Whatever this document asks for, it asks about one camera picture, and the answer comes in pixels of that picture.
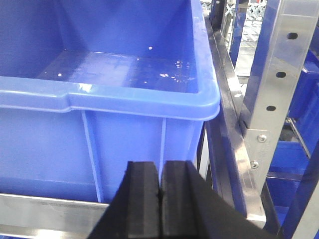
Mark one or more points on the steel shelf upright post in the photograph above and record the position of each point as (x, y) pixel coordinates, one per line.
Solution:
(285, 36)

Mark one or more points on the blue plastic bin right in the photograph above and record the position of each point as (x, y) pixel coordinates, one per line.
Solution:
(88, 85)

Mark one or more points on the steel shelf front rail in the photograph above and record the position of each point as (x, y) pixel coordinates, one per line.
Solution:
(33, 217)

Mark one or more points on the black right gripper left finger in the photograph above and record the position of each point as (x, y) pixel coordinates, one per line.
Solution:
(134, 212)

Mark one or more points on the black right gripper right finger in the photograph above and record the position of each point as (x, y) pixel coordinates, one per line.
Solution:
(190, 209)

